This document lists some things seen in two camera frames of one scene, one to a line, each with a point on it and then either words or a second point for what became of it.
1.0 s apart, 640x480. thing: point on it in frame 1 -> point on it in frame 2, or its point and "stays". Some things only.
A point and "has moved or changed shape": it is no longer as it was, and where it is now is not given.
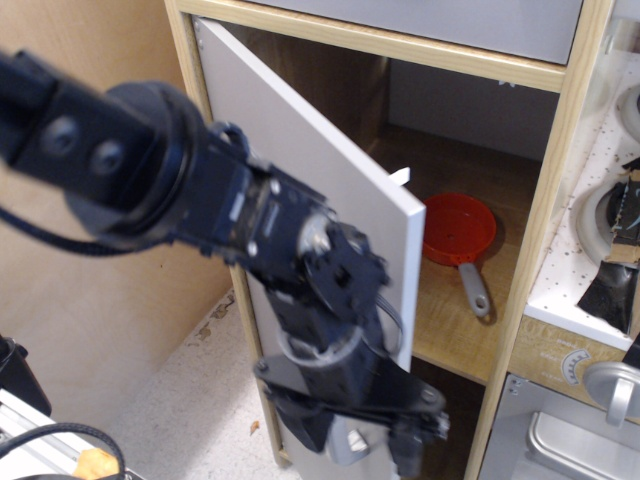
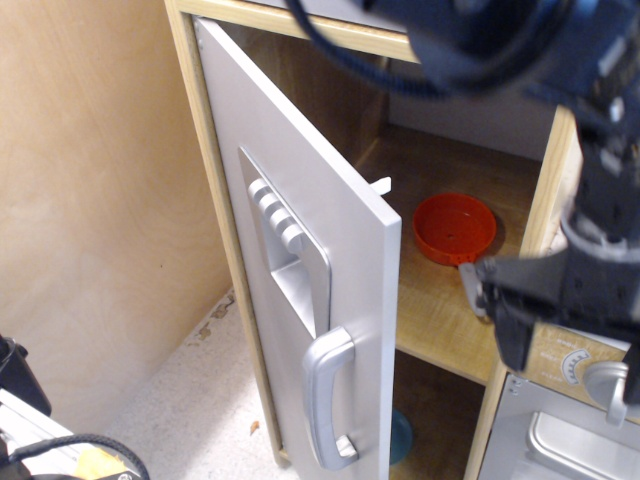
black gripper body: x=336 y=358 -> x=593 y=282
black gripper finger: x=311 y=423 -> x=514 y=334
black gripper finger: x=406 y=441 -> x=631 y=394
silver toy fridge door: x=284 y=131 has moved or changed shape
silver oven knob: x=616 y=388 stays
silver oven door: x=540 y=433 stays
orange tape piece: x=95 y=463 stays
